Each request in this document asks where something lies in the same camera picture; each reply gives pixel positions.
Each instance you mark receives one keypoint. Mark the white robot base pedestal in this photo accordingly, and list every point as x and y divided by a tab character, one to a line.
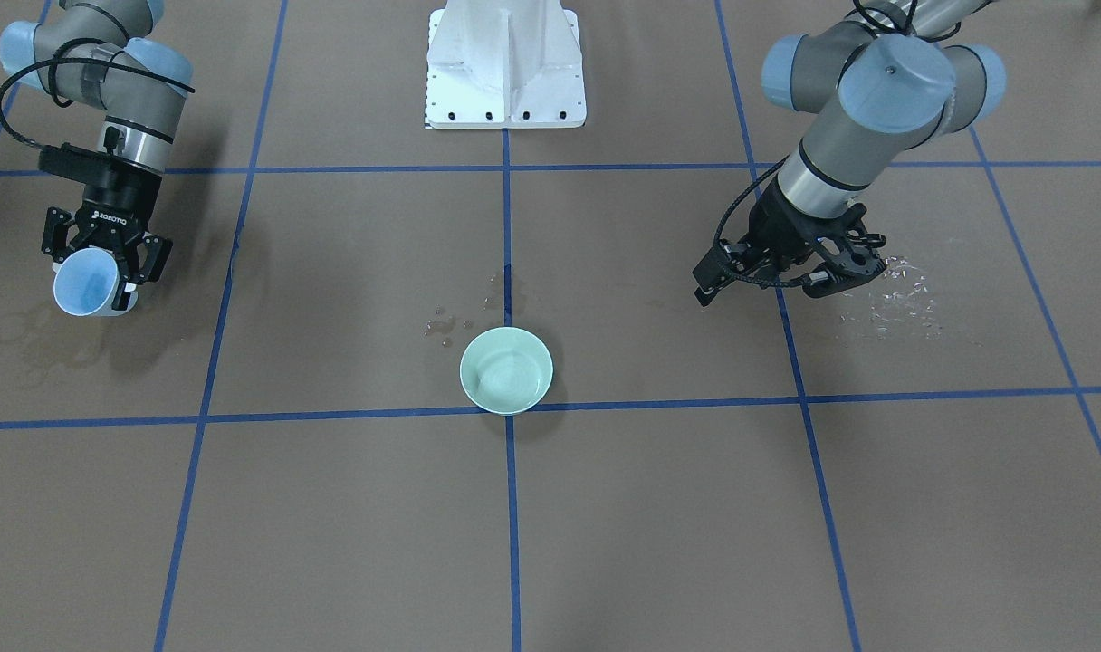
504	65

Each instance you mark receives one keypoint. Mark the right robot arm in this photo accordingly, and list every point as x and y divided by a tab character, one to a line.
99	54

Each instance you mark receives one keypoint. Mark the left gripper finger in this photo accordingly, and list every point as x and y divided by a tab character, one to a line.
849	260
726	263

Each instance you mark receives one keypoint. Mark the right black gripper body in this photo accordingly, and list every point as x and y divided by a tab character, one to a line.
116	206

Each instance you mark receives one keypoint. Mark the mint green ceramic bowl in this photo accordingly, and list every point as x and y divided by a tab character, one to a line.
506	370

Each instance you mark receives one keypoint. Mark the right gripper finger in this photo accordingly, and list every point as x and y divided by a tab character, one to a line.
142	259
56	240

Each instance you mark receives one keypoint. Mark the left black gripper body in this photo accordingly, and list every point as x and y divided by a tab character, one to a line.
771	225

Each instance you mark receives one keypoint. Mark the light blue plastic cup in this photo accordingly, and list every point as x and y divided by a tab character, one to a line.
88	283

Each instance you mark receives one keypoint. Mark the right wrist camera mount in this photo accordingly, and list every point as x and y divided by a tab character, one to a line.
74	163

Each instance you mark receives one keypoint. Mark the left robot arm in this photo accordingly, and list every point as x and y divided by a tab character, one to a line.
880	82

